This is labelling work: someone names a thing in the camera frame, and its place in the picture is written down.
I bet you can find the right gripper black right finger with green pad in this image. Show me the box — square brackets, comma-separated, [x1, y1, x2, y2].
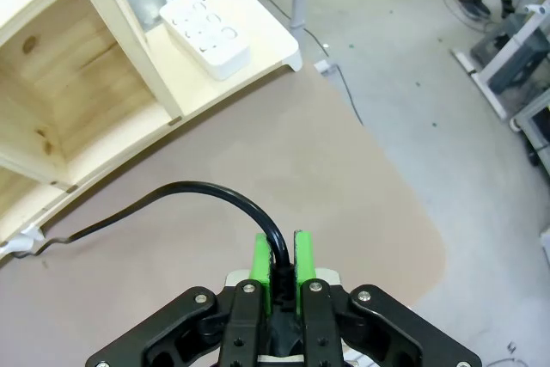
[293, 229, 482, 367]

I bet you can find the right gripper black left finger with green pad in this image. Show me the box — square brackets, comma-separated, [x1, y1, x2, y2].
[85, 232, 272, 367]

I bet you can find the black power cable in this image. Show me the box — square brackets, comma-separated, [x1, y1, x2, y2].
[32, 180, 302, 362]

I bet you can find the white floor adapter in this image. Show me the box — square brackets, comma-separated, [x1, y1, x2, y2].
[313, 58, 339, 79]

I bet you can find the white power strip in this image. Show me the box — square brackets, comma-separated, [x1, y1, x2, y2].
[158, 0, 251, 81]

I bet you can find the wooden shelf unit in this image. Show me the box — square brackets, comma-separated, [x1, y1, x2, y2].
[0, 0, 301, 250]

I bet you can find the grey cabinet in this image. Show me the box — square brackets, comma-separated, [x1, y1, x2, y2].
[510, 101, 550, 166]

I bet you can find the light wooden shelf organizer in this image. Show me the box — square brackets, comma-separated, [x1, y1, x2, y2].
[0, 0, 186, 243]

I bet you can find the black floor cable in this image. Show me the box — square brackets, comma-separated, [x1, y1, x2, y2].
[251, 0, 366, 127]

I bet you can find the white wall plug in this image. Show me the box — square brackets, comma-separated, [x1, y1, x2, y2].
[0, 223, 45, 261]

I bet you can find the white table frame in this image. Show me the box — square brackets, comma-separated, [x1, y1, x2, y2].
[450, 0, 550, 122]

